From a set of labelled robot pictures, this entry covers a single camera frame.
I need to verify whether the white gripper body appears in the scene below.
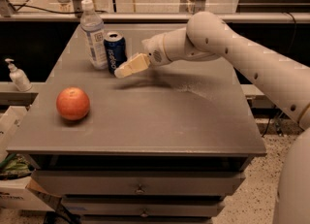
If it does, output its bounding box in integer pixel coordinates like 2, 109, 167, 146
141, 34, 171, 66

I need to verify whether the white pump dispenser bottle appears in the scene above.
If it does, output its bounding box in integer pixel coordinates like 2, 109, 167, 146
5, 58, 32, 92

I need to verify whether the clear plastic water bottle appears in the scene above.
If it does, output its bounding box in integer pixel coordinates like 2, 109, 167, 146
80, 0, 108, 70

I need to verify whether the white cardboard box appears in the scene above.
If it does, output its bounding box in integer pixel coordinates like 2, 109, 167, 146
0, 106, 54, 211

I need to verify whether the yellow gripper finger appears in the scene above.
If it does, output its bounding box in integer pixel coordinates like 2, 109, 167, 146
114, 53, 150, 79

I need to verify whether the grey drawer cabinet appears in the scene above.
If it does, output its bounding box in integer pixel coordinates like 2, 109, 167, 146
9, 31, 265, 224

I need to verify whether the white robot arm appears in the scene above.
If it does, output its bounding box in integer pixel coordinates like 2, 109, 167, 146
114, 12, 310, 224

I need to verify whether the grey drawer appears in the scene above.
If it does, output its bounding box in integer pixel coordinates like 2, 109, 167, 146
62, 196, 225, 217
32, 171, 245, 196

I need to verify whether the red apple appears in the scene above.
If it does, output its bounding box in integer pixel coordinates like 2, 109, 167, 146
56, 87, 90, 120

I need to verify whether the top grey drawer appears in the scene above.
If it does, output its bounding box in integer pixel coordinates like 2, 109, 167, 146
32, 171, 245, 196

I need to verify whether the grey metal rail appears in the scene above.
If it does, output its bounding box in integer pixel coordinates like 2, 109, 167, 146
0, 12, 310, 24

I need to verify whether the blue pepsi can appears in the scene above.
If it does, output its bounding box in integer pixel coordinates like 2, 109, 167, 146
104, 31, 127, 74

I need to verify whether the middle grey drawer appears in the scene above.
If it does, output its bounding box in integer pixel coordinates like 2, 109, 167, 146
62, 196, 225, 217

